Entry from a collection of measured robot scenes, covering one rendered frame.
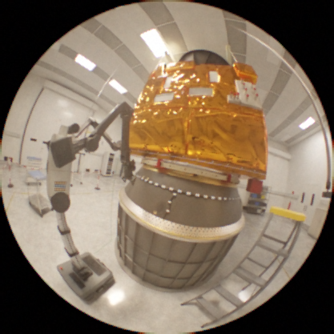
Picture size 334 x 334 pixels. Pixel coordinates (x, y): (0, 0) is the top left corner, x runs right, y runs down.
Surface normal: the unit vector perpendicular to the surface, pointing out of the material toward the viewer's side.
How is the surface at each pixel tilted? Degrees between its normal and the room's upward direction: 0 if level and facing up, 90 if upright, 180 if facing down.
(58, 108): 90
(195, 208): 62
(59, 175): 90
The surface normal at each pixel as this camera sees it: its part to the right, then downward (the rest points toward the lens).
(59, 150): 0.94, 0.20
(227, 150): -0.43, -0.09
